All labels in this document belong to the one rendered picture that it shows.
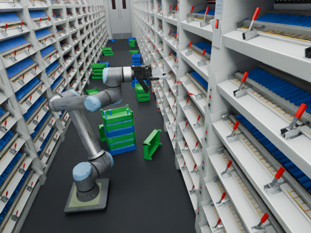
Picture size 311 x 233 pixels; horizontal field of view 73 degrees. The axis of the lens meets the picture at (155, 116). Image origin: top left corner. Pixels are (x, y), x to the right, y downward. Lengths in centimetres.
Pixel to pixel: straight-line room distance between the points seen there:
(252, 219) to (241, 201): 8
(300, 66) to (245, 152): 41
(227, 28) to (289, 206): 63
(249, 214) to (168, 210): 99
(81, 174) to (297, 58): 152
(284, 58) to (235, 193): 59
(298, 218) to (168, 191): 137
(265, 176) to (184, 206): 115
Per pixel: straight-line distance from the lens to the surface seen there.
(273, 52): 63
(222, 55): 93
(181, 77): 164
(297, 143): 61
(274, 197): 74
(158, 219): 177
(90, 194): 185
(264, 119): 69
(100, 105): 120
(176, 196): 191
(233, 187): 100
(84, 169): 175
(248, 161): 83
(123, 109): 234
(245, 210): 94
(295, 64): 58
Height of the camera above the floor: 145
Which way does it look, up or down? 28 degrees down
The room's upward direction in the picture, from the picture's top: 2 degrees counter-clockwise
